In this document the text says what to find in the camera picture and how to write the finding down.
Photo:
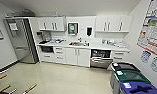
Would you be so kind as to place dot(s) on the chrome faucet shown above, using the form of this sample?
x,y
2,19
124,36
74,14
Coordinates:
x,y
79,40

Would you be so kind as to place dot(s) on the white sink base cabinet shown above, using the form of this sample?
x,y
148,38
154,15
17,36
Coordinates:
x,y
77,56

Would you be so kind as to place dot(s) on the steel paper towel dispenser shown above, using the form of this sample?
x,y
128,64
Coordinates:
x,y
72,29

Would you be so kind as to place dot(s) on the black soap dispenser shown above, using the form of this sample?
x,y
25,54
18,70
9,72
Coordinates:
x,y
89,31

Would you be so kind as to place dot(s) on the white drawer stack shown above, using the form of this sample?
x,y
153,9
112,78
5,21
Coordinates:
x,y
120,56
59,55

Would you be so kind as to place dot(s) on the dish drying rack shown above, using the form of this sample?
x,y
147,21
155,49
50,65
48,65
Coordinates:
x,y
57,41

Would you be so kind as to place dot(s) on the dish soap bottle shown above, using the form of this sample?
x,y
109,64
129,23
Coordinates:
x,y
103,41

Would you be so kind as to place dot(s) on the black built-in microwave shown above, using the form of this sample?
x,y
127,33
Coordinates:
x,y
46,49

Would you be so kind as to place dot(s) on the white wide drawer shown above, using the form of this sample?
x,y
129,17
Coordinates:
x,y
47,57

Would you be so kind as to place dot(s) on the stack of white plates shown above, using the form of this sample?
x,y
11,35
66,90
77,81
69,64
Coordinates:
x,y
110,42

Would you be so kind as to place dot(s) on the black tray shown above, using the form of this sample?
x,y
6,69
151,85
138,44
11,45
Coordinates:
x,y
44,42

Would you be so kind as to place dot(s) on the black coffee machine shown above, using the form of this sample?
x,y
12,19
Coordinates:
x,y
40,36

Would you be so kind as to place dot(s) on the blue bottle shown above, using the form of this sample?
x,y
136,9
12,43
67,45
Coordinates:
x,y
56,14

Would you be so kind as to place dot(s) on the stainless steel refrigerator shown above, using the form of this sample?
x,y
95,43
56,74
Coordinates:
x,y
20,40

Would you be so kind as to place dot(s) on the grey bin green lid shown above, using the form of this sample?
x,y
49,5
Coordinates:
x,y
134,78

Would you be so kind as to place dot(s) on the small blue white notice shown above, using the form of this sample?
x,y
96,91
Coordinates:
x,y
145,56
156,65

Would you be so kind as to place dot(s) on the large colourful wall poster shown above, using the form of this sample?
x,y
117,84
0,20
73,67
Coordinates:
x,y
152,26

